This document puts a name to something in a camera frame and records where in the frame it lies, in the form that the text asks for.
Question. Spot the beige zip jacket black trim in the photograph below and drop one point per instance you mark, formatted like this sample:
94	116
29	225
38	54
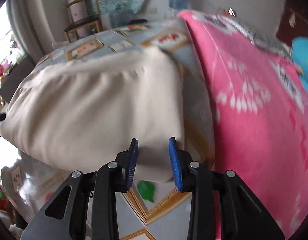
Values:
79	115

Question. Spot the pink floral blanket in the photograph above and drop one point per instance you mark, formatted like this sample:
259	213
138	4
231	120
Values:
260	111

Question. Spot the blue cartoon pillow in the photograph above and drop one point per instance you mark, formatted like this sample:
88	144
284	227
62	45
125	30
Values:
300	57

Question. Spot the grey curtain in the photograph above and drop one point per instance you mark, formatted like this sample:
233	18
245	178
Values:
23	29

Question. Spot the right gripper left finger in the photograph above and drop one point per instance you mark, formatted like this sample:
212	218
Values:
129	164

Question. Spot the dark low cabinet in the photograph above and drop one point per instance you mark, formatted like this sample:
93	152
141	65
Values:
17	75

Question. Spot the wooden chair black seat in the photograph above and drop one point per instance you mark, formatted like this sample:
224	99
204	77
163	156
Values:
93	19

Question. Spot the fruit pattern tablecloth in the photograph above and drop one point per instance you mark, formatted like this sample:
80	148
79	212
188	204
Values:
149	210

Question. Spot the dark red door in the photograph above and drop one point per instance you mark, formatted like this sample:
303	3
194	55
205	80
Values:
293	22

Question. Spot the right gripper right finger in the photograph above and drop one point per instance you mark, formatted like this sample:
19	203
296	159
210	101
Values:
175	160

